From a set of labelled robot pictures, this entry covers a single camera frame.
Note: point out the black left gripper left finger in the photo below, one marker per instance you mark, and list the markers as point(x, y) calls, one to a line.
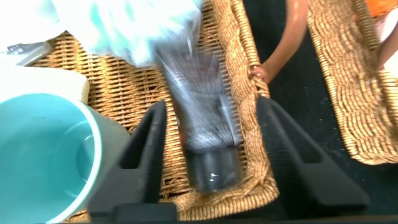
point(143, 180)

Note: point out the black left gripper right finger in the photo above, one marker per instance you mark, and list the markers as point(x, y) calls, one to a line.
point(295, 174)

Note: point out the black cosmetic tube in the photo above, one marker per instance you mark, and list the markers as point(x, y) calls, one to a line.
point(202, 109)

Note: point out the wicker basket holding household items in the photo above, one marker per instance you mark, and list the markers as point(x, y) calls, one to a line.
point(124, 90)

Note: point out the wicker basket holding food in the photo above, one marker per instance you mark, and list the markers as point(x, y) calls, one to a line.
point(351, 93)

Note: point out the black tablecloth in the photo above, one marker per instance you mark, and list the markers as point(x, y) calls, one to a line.
point(298, 102)

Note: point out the teal ceramic mug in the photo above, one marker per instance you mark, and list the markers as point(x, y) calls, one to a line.
point(46, 155)

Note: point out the yellowish printed soap box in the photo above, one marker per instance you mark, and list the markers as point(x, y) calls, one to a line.
point(40, 82)

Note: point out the light blue bath loofah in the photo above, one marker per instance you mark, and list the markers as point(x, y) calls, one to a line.
point(124, 28)

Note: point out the orange fruit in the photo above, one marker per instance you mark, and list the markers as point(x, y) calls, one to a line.
point(382, 6)

